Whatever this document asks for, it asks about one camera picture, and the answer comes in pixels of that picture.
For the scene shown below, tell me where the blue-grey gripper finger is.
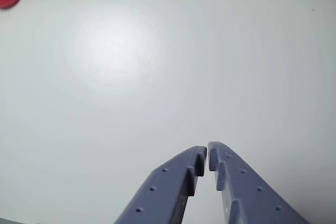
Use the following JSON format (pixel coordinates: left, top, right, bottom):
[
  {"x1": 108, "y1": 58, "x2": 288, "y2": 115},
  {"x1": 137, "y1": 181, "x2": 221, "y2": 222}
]
[
  {"x1": 207, "y1": 141, "x2": 313, "y2": 224},
  {"x1": 114, "y1": 145, "x2": 208, "y2": 224}
]

